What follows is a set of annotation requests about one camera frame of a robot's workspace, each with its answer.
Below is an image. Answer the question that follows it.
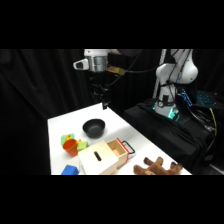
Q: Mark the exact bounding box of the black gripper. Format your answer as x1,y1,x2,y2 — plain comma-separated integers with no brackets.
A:
88,71,110,111

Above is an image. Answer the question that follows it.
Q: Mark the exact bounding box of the black bowl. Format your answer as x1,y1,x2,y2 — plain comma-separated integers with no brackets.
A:
82,118,107,139

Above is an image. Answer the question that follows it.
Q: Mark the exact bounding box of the lime green toy block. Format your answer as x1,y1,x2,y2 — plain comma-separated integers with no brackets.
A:
76,140,90,153

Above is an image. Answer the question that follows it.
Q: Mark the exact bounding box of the orange plastic cup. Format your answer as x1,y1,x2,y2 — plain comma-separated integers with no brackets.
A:
62,138,80,158

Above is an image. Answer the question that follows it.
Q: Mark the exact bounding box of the wooden box with slot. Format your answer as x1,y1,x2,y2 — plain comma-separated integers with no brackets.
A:
77,139,120,176

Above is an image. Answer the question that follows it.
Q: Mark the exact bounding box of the black curtain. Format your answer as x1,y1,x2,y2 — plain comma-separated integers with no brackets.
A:
0,49,224,176

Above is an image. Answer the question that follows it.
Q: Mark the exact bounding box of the green lit base unit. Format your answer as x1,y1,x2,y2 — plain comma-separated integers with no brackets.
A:
152,101,181,122

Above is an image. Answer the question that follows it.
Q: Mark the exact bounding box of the black cloth covered stand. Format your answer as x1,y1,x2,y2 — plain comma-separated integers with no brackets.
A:
122,98,218,175

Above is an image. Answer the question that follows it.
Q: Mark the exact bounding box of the blue toy block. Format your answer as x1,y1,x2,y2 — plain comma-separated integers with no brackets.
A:
60,164,80,176

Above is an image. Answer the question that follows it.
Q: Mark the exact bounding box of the brown plush toy animal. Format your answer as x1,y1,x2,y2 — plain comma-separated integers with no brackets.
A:
132,156,184,176

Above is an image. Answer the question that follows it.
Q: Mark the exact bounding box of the backlit keyboard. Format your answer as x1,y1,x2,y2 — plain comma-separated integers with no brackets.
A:
195,90,220,108

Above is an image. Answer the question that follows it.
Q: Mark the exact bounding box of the tan wrist mount bracket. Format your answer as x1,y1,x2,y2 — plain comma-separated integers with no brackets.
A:
107,65,127,77

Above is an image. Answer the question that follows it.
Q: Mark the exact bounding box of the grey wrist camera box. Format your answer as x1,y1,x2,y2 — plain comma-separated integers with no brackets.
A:
73,58,90,71

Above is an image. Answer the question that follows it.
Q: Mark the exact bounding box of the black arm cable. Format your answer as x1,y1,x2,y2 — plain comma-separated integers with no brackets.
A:
109,49,162,86

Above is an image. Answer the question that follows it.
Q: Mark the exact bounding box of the yellow cable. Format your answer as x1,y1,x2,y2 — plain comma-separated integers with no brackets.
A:
209,109,218,138

